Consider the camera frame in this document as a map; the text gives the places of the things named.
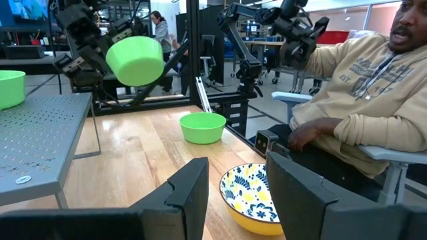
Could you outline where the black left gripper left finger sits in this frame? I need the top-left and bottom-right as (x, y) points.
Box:
(129, 157), (209, 240)

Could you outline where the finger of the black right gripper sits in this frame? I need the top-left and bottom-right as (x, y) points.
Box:
(83, 46), (113, 76)

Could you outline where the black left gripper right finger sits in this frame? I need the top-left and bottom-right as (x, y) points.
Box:
(266, 151), (338, 240)

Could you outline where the green plastic mini bowl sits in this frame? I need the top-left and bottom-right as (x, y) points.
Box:
(105, 35), (165, 87)
(179, 112), (228, 145)
(0, 69), (27, 111)

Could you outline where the yellow bowl blue floral inside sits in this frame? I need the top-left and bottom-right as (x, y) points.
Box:
(219, 163), (284, 237)

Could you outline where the person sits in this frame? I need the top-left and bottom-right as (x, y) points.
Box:
(149, 9), (174, 94)
(266, 0), (427, 203)

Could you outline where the grey perforated metal table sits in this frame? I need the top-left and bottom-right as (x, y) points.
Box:
(0, 92), (101, 210)

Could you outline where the black drawer cabinet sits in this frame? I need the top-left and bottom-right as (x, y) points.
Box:
(222, 99), (250, 137)

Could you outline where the light grey chair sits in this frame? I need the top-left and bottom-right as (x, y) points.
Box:
(270, 91), (427, 206)

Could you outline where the black office chair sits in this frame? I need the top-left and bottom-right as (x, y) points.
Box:
(199, 35), (216, 84)

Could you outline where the silver metal bar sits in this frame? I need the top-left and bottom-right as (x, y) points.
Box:
(195, 76), (214, 113)

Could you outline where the black table-edge camera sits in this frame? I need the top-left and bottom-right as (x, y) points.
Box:
(254, 129), (280, 157)

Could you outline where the wall monitor screen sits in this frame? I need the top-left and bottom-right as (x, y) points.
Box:
(0, 0), (51, 26)

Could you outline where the black aluminium frame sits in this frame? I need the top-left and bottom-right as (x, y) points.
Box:
(88, 0), (258, 117)

